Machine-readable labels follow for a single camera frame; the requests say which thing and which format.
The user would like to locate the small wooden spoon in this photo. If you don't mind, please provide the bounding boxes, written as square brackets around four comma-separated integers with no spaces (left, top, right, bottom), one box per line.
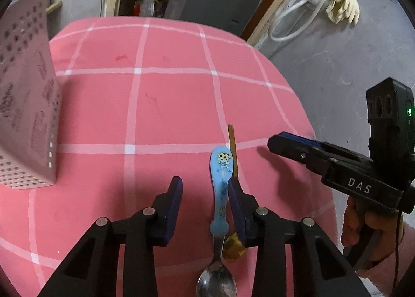
[222,124,247,260]

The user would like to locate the pale wooden plank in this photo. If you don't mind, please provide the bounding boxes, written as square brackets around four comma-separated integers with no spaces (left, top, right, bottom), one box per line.
[45,1,64,14]

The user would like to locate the grey metal cabinet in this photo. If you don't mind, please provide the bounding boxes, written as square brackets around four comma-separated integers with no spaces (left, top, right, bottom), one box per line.
[169,0,262,37]

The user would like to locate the blue handled child's spoon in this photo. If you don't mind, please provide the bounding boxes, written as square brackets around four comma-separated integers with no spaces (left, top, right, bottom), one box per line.
[196,146,237,297]

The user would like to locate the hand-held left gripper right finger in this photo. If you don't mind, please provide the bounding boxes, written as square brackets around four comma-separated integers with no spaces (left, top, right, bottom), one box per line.
[227,177,372,297]

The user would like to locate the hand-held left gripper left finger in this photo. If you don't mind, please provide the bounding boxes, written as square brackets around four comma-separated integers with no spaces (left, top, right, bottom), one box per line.
[37,176,184,297]

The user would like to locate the plastic bottle red label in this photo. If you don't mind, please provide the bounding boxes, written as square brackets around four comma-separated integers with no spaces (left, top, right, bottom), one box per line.
[134,0,154,18]

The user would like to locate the perforated pink utensil holder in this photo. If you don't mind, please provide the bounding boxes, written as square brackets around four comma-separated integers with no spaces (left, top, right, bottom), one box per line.
[0,0,63,190]

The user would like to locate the thin black cable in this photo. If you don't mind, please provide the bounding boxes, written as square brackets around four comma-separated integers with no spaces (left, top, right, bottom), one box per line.
[392,212,403,297]

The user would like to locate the pink checked tablecloth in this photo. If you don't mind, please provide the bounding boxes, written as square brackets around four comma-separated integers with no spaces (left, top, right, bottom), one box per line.
[0,16,340,297]

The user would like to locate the wooden door frame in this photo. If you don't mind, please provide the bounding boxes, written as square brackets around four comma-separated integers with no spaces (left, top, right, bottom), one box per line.
[240,0,306,50]

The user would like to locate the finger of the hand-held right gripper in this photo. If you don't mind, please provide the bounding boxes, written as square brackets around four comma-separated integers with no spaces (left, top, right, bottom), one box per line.
[267,131,371,177]

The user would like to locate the person's right forearm pink sleeve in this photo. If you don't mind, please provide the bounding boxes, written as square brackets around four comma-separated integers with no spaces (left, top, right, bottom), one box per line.
[356,222,415,297]

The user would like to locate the white hose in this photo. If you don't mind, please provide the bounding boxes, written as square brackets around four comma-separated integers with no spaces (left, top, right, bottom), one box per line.
[269,0,332,42]

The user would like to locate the person's right hand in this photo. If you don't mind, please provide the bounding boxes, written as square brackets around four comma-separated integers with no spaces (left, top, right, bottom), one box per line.
[340,199,404,263]

